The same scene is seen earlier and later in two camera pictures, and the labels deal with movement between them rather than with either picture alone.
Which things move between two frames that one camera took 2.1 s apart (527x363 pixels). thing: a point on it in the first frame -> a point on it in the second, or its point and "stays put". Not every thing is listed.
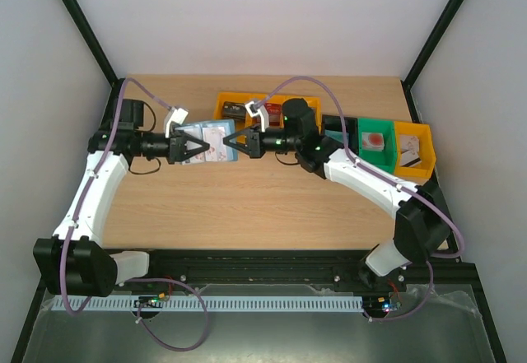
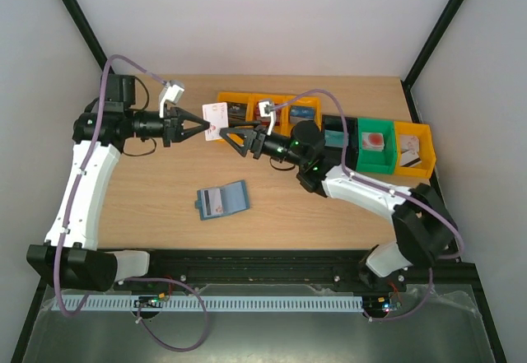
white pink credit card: [410, 157] stays put
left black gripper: [178, 152] -> [173, 124]
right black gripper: [254, 142] stays put
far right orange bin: [427, 151] stays put
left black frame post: [90, 40] stays put
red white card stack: [373, 141] stays put
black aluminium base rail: [451, 270] stays put
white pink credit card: [215, 137] -> [217, 116]
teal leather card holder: [213, 132] -> [223, 201]
